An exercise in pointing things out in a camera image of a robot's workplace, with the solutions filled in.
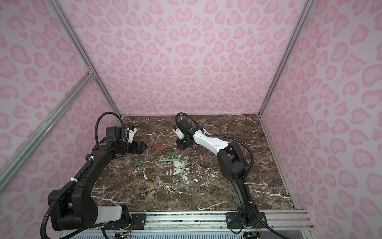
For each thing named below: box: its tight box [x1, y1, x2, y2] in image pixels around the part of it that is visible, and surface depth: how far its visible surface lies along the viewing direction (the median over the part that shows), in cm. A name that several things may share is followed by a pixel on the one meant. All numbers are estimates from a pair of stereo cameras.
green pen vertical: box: [180, 155, 190, 176], surface depth 95 cm
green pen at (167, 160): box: [158, 158, 181, 162], surface depth 97 cm
